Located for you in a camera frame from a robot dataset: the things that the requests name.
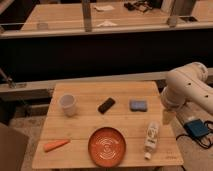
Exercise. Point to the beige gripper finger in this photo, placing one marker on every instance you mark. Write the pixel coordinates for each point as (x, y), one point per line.
(168, 116)

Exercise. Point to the orange ceramic bowl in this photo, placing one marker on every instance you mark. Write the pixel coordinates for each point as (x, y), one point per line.
(106, 147)

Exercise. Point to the orange carrot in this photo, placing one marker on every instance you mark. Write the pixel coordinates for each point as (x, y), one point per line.
(55, 144)

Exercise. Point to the wooden board table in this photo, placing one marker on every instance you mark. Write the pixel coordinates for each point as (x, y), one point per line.
(78, 128)

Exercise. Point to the blue sponge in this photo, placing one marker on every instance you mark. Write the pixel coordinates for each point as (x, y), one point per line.
(138, 105)

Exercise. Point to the white paper sheet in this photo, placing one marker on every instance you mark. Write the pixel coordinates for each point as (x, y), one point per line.
(104, 8)

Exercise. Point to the white plastic cup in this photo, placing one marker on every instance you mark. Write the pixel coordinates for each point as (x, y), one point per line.
(67, 103)

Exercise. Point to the black tools pile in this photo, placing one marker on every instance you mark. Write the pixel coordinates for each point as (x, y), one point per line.
(140, 5)

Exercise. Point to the black rectangular block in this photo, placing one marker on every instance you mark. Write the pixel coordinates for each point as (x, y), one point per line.
(106, 105)

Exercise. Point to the small clear cup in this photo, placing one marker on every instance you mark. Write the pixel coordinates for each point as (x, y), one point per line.
(41, 25)

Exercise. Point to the brown cardboard box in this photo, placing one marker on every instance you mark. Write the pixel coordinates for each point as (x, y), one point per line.
(13, 146)

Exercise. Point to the blue power box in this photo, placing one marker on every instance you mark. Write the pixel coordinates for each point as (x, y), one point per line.
(196, 129)

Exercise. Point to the white plastic bottle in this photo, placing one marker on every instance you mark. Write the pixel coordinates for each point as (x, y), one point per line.
(151, 140)

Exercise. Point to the white crumpled paper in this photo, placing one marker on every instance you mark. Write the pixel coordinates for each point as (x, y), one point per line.
(107, 24)

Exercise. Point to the metal post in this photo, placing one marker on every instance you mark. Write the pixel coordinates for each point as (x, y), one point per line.
(87, 15)

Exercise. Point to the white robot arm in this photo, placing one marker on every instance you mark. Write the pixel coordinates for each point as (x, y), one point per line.
(186, 83)

